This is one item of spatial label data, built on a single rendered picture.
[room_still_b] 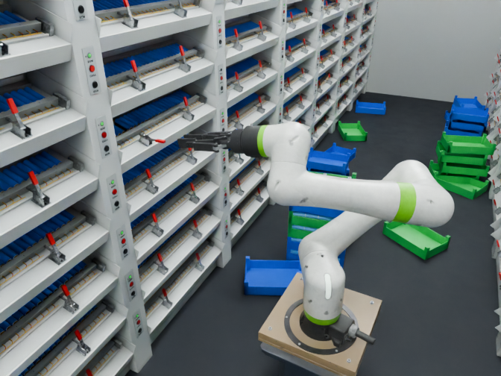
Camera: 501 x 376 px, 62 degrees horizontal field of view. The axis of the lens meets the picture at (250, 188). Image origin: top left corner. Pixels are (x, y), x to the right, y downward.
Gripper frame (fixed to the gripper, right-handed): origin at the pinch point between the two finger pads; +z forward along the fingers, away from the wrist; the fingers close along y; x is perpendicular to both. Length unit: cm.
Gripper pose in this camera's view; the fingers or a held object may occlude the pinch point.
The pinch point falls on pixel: (190, 141)
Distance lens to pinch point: 136.0
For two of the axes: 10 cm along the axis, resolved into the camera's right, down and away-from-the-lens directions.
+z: -8.9, -0.5, 4.5
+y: 4.3, -4.4, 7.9
